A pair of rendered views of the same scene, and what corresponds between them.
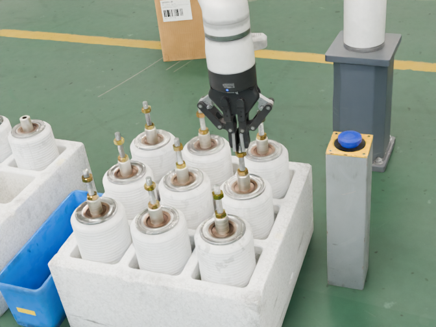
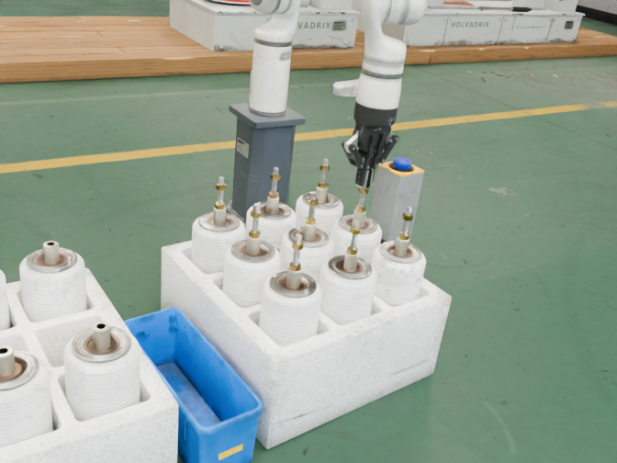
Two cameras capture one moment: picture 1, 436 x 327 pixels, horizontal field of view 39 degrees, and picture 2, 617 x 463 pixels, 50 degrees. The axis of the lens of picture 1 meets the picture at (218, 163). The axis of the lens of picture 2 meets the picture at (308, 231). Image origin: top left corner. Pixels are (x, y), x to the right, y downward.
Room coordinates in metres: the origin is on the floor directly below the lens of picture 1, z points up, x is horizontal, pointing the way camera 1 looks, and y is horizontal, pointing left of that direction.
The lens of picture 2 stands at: (0.45, 1.02, 0.81)
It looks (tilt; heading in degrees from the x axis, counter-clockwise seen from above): 27 degrees down; 296
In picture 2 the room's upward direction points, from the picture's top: 7 degrees clockwise
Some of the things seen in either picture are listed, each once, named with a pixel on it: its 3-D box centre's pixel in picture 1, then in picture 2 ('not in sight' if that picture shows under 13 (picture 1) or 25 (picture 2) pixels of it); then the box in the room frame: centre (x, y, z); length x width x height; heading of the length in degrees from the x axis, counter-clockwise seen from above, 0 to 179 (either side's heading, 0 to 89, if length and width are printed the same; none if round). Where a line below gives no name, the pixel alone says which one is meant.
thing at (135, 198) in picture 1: (135, 209); (249, 296); (0.97, 0.17, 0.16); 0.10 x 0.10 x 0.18
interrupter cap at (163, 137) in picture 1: (152, 140); (218, 222); (1.08, 0.13, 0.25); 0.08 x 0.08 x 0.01
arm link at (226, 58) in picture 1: (231, 39); (372, 82); (0.89, -0.05, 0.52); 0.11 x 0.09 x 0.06; 161
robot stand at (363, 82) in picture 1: (362, 101); (263, 166); (1.30, -0.37, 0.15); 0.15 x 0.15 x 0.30; 62
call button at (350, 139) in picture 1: (350, 141); (401, 164); (0.87, -0.23, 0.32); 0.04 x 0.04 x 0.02
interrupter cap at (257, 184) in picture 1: (244, 187); (357, 224); (0.87, -0.04, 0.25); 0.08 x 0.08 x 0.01
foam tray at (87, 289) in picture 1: (194, 245); (299, 310); (0.92, 0.07, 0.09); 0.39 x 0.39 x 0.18; 66
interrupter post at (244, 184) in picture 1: (243, 181); (358, 219); (0.87, -0.04, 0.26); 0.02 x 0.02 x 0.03
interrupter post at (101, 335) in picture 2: not in sight; (101, 336); (0.98, 0.51, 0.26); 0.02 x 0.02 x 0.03
